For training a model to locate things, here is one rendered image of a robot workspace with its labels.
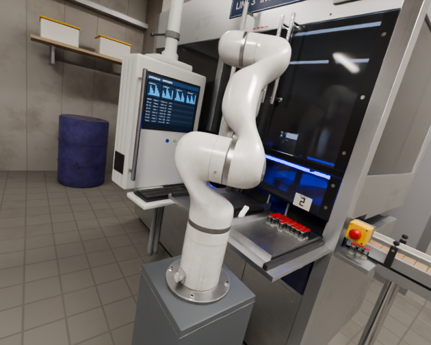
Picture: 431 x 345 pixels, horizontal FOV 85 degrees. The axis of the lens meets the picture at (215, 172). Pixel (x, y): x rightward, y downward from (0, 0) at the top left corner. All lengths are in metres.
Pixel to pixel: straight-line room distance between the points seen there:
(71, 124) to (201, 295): 3.09
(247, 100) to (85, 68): 3.74
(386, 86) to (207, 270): 0.88
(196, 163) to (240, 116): 0.17
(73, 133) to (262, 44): 3.02
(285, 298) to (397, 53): 1.13
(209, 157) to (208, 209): 0.13
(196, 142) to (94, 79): 3.77
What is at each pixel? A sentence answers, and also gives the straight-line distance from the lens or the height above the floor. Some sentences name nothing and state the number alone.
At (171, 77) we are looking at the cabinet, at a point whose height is 1.48.
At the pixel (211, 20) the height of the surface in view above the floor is 1.92.
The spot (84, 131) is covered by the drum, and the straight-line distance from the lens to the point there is 3.50.
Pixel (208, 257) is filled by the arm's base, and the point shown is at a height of 0.98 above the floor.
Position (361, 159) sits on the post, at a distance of 1.07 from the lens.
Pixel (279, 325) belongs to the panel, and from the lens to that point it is 1.46.
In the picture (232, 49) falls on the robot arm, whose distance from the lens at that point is 0.80.
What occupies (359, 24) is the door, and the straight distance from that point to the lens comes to 1.22.
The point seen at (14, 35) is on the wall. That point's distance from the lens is 4.23.
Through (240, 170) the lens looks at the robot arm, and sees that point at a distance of 0.54.
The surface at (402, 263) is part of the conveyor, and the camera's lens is 1.20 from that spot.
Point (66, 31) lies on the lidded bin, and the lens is 3.77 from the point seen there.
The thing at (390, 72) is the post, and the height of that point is 1.59.
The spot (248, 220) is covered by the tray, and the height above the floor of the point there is 0.89.
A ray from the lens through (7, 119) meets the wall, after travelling 4.26.
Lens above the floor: 1.34
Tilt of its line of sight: 14 degrees down
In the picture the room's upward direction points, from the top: 11 degrees clockwise
